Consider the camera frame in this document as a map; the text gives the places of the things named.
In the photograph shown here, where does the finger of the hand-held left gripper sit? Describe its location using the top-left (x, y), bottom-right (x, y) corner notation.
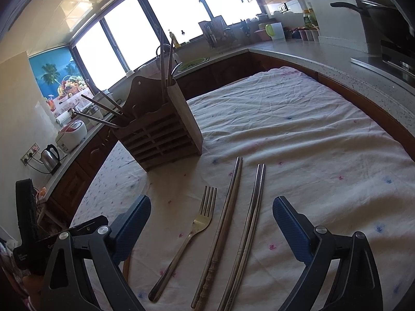
top-left (65, 215), bottom-right (109, 234)

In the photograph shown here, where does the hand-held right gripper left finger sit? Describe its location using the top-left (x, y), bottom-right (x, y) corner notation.
top-left (39, 195), bottom-right (152, 311)

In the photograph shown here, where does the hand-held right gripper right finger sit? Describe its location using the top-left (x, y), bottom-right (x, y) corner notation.
top-left (272, 196), bottom-right (380, 311)

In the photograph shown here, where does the gold fork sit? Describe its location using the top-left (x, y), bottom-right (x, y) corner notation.
top-left (148, 186), bottom-right (218, 302)

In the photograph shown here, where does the wooden utensil holder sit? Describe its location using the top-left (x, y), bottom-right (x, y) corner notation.
top-left (111, 75), bottom-right (204, 171)

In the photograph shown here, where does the butter knife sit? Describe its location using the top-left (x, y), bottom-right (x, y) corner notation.
top-left (160, 29), bottom-right (166, 89)

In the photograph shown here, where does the person's left forearm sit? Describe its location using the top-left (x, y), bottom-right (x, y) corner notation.
top-left (0, 238), bottom-right (41, 311)

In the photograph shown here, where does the steel electric kettle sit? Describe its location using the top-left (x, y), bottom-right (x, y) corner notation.
top-left (39, 144), bottom-right (61, 173)

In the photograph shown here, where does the pink white rice cooker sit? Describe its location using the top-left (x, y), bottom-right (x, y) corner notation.
top-left (55, 120), bottom-right (88, 153)

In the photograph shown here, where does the paper towel roll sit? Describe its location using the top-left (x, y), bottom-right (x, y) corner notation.
top-left (57, 109), bottom-right (77, 127)

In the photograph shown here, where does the white floral tablecloth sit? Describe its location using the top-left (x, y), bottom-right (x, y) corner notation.
top-left (66, 66), bottom-right (415, 311)

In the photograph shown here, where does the kitchen counter with cabinets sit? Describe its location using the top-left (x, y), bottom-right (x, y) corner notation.
top-left (40, 37), bottom-right (415, 221)

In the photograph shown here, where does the curved sink faucet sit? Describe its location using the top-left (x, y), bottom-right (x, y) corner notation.
top-left (156, 44), bottom-right (182, 72)

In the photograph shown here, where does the green basin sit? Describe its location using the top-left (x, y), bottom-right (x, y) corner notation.
top-left (178, 58), bottom-right (210, 71)

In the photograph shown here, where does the large kitchen window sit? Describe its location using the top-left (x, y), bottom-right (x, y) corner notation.
top-left (70, 0), bottom-right (263, 91)

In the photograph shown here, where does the gas stove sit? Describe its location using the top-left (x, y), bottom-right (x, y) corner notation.
top-left (350, 40), bottom-right (415, 83)

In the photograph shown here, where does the white pitcher green lid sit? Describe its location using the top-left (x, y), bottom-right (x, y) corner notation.
top-left (265, 22), bottom-right (286, 41)

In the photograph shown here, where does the yellow oil bottle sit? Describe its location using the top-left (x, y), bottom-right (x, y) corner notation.
top-left (303, 8), bottom-right (320, 30)

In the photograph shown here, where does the knife and dish rack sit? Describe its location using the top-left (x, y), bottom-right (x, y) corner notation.
top-left (198, 16), bottom-right (232, 47)

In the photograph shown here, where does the black wok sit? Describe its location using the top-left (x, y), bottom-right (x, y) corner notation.
top-left (330, 0), bottom-right (415, 39)

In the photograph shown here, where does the wall power outlet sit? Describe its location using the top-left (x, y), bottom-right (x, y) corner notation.
top-left (21, 143), bottom-right (41, 164)

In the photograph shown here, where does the beach fruit wall poster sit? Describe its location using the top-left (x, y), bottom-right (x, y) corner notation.
top-left (29, 47), bottom-right (89, 117)

